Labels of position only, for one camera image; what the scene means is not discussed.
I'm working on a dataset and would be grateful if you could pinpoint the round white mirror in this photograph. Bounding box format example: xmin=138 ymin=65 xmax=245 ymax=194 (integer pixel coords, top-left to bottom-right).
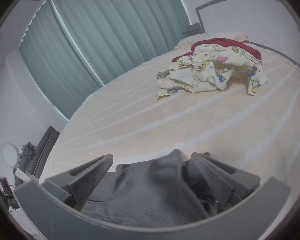
xmin=2 ymin=143 xmax=19 ymax=167

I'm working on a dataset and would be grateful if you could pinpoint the bed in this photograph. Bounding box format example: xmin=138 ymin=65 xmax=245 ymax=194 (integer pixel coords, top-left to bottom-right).
xmin=39 ymin=0 xmax=300 ymax=227

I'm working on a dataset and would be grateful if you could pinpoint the dark red garment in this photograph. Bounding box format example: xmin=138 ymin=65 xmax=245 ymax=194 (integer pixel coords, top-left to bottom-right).
xmin=172 ymin=38 xmax=262 ymax=63

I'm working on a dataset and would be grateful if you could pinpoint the dark grey chest of drawers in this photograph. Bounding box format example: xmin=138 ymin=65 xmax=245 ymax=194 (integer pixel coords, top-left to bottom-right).
xmin=15 ymin=126 xmax=61 ymax=187

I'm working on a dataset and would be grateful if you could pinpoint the black T-shirt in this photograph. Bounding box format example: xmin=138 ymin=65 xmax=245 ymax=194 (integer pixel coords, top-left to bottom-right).
xmin=81 ymin=149 xmax=237 ymax=228

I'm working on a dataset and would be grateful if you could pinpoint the cream pillow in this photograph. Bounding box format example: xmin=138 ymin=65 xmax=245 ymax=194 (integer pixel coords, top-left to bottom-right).
xmin=175 ymin=31 xmax=249 ymax=50

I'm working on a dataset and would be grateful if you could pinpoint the grey bedside table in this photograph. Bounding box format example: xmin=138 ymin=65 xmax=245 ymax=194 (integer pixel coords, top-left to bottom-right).
xmin=186 ymin=23 xmax=203 ymax=37

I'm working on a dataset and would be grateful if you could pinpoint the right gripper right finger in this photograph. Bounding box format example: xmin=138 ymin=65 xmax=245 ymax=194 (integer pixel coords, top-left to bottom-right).
xmin=191 ymin=152 xmax=262 ymax=207

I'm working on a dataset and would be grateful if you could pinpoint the white printed pyjama garment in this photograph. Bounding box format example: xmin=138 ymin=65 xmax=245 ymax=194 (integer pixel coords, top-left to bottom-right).
xmin=154 ymin=43 xmax=269 ymax=100

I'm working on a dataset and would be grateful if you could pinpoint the black bag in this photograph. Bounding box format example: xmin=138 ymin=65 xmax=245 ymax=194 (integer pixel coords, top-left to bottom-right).
xmin=19 ymin=142 xmax=37 ymax=158

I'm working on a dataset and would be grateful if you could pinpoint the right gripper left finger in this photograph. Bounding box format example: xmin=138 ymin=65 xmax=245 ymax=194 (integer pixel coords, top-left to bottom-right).
xmin=43 ymin=154 xmax=114 ymax=208

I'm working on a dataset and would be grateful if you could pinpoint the blue-green curtain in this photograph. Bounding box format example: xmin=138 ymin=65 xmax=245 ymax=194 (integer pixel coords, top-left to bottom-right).
xmin=19 ymin=0 xmax=106 ymax=120
xmin=50 ymin=0 xmax=193 ymax=86

